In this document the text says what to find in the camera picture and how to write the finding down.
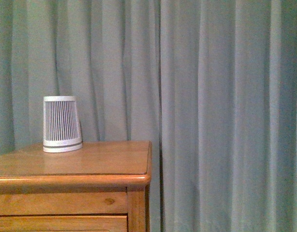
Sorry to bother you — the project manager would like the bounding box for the grey-green curtain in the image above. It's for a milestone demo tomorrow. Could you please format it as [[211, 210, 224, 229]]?
[[0, 0, 297, 232]]

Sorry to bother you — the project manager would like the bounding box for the white slatted air purifier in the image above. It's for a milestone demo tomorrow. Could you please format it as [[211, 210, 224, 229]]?
[[43, 96, 83, 153]]

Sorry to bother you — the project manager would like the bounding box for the wooden nightstand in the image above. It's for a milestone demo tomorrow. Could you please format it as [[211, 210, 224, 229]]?
[[0, 141, 152, 232]]

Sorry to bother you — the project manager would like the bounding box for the wooden nightstand drawer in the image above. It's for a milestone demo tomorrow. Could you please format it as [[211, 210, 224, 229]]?
[[0, 216, 128, 232]]

